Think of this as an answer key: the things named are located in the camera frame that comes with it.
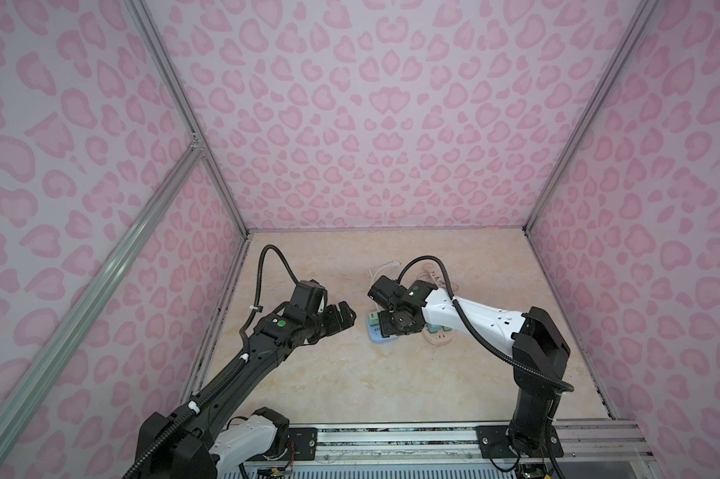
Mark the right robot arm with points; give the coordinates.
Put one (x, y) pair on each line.
(529, 342)

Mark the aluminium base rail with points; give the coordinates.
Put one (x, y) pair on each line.
(260, 447)

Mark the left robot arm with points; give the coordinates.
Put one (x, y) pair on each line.
(234, 395)

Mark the pink round power strip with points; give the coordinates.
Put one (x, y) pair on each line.
(443, 337)

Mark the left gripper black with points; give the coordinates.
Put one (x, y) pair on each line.
(336, 312)

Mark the aluminium frame diagonal bar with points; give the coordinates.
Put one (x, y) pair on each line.
(19, 408)

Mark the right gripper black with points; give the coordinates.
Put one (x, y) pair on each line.
(384, 333)

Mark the blue square power strip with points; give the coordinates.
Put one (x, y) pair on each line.
(375, 333)

